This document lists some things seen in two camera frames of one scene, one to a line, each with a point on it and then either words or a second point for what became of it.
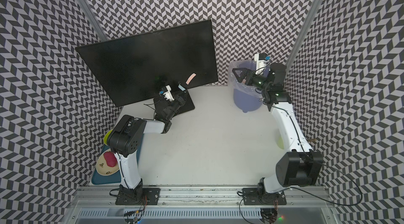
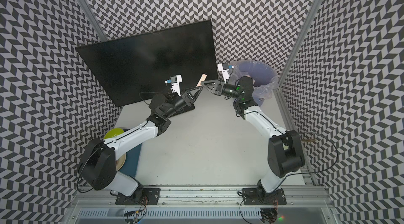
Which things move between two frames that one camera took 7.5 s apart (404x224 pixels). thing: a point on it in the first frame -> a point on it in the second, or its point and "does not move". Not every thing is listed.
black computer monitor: (135, 68) does not move
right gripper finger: (244, 71) -> (211, 84)
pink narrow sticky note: (189, 79) -> (202, 78)
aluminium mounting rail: (87, 196) does not move
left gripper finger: (181, 92) -> (195, 95)
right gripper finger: (246, 80) -> (214, 90)
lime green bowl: (105, 136) does not move
